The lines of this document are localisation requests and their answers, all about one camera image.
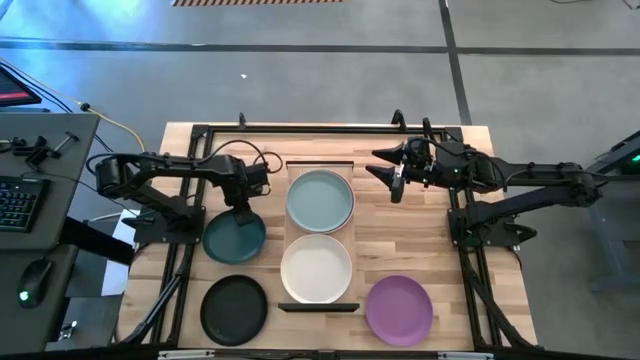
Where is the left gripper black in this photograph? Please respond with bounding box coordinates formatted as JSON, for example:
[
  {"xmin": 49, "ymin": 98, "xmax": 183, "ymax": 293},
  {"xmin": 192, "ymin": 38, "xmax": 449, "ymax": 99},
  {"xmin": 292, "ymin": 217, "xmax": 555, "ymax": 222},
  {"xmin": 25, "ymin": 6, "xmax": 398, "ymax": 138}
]
[{"xmin": 218, "ymin": 154, "xmax": 272, "ymax": 228}]

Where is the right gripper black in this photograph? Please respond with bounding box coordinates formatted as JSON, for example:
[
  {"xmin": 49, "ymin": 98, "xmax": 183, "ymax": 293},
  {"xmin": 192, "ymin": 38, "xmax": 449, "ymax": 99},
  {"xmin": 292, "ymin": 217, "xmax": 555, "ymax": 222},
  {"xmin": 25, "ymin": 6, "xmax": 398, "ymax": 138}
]
[{"xmin": 364, "ymin": 136, "xmax": 440, "ymax": 204}]

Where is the dark teal plate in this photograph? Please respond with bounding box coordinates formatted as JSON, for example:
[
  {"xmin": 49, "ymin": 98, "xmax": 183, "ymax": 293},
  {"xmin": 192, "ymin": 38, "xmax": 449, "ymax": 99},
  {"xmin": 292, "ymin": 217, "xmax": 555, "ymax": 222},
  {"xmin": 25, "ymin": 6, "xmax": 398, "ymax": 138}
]
[{"xmin": 201, "ymin": 208, "xmax": 268, "ymax": 266}]

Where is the light blue plate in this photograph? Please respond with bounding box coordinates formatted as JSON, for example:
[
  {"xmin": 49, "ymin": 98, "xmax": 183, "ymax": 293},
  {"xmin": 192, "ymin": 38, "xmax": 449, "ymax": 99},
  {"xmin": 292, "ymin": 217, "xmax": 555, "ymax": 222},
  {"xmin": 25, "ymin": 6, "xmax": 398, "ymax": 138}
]
[{"xmin": 287, "ymin": 170, "xmax": 354, "ymax": 233}]

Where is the cream white plate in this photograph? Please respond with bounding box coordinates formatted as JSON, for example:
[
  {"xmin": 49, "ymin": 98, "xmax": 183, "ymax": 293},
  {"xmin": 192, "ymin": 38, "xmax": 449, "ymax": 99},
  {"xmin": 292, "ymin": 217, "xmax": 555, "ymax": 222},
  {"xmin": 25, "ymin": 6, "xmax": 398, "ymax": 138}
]
[{"xmin": 279, "ymin": 233, "xmax": 354, "ymax": 305}]

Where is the purple plate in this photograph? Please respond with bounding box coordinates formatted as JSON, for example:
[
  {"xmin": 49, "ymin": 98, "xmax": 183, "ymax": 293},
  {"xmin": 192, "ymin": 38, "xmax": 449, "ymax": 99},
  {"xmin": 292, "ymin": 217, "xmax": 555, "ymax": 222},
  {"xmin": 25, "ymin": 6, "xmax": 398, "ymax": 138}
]
[{"xmin": 365, "ymin": 274, "xmax": 435, "ymax": 348}]

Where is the black plate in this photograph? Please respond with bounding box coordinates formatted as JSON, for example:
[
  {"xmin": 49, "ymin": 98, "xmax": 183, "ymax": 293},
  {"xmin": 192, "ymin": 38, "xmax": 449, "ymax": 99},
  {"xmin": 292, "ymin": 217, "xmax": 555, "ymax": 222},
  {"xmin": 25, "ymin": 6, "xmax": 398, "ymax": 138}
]
[{"xmin": 199, "ymin": 274, "xmax": 269, "ymax": 348}]

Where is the white paper sheet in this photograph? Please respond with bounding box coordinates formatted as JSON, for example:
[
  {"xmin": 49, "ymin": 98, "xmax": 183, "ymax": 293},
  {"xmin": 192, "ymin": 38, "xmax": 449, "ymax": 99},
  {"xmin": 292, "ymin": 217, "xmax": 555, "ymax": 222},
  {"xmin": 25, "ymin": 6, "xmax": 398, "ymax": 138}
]
[{"xmin": 101, "ymin": 208, "xmax": 143, "ymax": 297}]

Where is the grey computer desk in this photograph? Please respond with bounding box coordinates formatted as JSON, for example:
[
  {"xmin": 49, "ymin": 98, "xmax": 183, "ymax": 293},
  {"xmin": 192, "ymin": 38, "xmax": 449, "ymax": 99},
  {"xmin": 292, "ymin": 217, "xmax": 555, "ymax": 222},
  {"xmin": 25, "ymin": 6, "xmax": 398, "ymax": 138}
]
[{"xmin": 0, "ymin": 112, "xmax": 137, "ymax": 357}]

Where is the small silver metal clamp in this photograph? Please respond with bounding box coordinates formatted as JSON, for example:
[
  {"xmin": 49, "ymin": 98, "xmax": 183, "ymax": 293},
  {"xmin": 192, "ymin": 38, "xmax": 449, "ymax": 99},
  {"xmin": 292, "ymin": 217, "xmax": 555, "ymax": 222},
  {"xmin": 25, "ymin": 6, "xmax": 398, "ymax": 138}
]
[{"xmin": 58, "ymin": 319, "xmax": 79, "ymax": 342}]

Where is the black desk clamp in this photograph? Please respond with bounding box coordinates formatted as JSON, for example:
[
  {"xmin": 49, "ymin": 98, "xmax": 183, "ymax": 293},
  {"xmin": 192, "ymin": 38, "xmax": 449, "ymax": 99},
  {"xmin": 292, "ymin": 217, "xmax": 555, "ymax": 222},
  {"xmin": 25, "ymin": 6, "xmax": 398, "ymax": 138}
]
[{"xmin": 8, "ymin": 130, "xmax": 81, "ymax": 172}]

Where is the black computer mouse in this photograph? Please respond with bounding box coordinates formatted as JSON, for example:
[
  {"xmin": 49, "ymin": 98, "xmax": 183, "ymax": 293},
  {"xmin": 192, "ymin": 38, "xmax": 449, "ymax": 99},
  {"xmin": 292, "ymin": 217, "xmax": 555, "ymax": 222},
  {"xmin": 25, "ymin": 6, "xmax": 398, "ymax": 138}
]
[{"xmin": 16, "ymin": 257, "xmax": 54, "ymax": 310}]

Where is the black keyboard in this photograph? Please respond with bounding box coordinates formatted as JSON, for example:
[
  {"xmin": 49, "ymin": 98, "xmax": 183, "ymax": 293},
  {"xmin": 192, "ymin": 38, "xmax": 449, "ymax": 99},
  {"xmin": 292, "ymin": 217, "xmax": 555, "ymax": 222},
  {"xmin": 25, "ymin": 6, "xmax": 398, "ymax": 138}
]
[{"xmin": 0, "ymin": 174, "xmax": 51, "ymax": 234}]

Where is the black computer monitor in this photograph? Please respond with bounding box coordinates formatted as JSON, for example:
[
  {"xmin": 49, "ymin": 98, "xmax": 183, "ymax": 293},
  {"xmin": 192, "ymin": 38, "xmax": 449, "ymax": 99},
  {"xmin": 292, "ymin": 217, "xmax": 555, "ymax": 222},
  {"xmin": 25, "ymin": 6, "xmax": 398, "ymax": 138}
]
[{"xmin": 0, "ymin": 63, "xmax": 43, "ymax": 109}]

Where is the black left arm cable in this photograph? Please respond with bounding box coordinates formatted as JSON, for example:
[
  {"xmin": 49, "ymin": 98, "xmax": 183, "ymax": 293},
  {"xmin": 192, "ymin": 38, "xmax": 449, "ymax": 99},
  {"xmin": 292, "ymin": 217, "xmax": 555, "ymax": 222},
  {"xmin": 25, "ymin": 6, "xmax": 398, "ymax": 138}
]
[{"xmin": 197, "ymin": 138, "xmax": 285, "ymax": 175}]

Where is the yellow cable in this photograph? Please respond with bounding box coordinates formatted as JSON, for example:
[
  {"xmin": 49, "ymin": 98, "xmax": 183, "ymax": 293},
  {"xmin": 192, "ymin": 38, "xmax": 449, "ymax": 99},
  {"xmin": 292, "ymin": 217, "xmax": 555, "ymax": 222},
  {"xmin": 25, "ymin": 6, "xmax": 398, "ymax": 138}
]
[{"xmin": 0, "ymin": 55, "xmax": 147, "ymax": 154}]

